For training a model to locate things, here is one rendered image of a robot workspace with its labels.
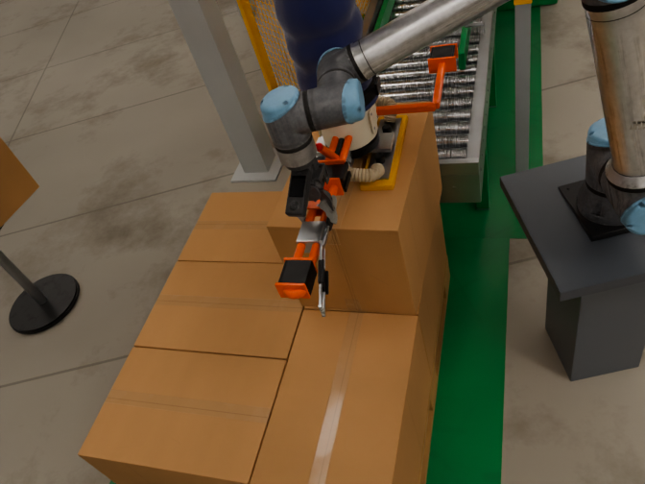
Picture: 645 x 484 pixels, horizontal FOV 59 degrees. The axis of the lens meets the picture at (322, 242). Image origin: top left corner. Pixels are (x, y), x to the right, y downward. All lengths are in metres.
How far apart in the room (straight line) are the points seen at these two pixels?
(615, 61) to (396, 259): 0.75
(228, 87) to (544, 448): 2.24
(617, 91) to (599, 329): 0.99
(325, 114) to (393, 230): 0.46
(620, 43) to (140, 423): 1.66
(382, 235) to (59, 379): 1.96
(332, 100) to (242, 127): 2.10
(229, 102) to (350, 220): 1.73
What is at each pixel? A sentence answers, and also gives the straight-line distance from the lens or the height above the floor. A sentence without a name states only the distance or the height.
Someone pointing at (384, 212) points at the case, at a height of 0.94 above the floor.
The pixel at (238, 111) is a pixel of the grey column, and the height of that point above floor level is 0.45.
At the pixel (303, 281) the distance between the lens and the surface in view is 1.30.
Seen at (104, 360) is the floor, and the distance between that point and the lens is 3.00.
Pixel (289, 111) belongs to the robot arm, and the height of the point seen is 1.42.
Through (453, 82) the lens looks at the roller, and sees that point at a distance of 2.84.
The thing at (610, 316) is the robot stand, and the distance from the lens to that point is 2.08.
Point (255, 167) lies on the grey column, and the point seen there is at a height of 0.05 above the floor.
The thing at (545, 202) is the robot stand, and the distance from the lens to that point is 1.88.
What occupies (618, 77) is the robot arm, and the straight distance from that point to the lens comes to 1.33.
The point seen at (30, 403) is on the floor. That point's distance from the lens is 3.11.
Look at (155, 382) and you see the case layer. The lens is 2.04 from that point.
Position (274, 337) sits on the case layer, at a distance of 1.94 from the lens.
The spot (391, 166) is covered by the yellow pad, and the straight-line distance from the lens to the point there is 1.72.
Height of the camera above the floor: 2.06
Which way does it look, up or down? 45 degrees down
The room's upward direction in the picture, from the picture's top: 20 degrees counter-clockwise
